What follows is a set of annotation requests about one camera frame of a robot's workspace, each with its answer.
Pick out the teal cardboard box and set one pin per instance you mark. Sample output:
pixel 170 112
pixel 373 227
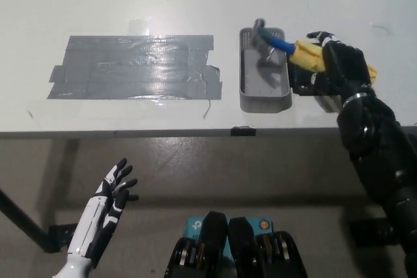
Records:
pixel 195 226

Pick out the black metal table leg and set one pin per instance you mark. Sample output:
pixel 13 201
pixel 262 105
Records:
pixel 23 219

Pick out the grey perforated plastic basket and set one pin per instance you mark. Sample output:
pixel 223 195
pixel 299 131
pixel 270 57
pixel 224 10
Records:
pixel 264 99

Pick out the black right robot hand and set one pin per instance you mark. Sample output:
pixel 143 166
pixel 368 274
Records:
pixel 345 66

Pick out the grey duct tape patch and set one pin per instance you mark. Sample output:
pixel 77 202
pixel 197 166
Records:
pixel 130 69

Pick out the thin black thread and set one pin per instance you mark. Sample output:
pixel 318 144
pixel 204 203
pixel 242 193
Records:
pixel 381 27

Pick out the white and black left hand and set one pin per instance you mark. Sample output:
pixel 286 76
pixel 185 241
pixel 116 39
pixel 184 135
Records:
pixel 101 222

